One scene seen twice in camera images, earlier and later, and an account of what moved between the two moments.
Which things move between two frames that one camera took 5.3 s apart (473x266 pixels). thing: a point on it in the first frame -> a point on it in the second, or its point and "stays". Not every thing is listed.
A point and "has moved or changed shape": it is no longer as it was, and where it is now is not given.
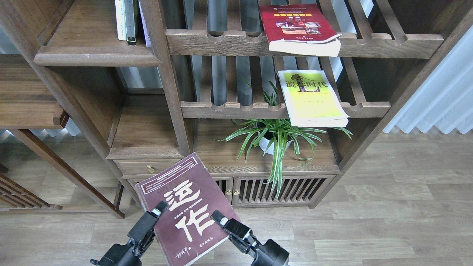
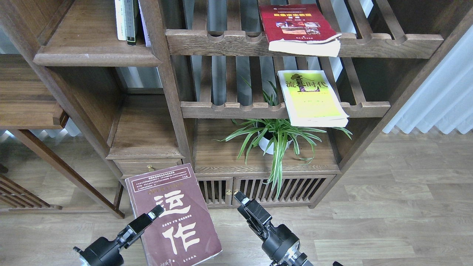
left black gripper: [141, 234] -> [101, 251]
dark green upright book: [130, 22] stays
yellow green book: [312, 99] stays
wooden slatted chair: [13, 197] stays
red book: [301, 29] stays
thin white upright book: [147, 41] stays
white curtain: [445, 101] stays
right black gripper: [271, 253] -> [279, 242]
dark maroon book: [186, 232] has moved or changed shape
